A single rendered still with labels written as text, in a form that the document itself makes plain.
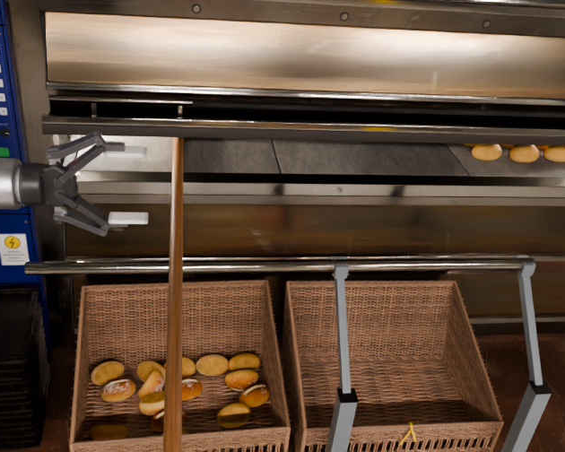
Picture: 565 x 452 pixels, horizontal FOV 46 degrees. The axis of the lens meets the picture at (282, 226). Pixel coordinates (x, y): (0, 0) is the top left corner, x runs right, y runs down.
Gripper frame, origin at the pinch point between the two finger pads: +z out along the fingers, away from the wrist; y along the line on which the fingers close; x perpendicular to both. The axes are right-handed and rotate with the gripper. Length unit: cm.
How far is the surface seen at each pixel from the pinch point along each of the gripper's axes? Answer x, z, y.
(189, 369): -39, 10, 86
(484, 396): -17, 93, 77
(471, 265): -19, 78, 31
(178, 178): -52, 6, 27
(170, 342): 10.7, 5.5, 27.8
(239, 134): -40.5, 20.9, 8.3
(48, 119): -40.1, -23.1, 6.0
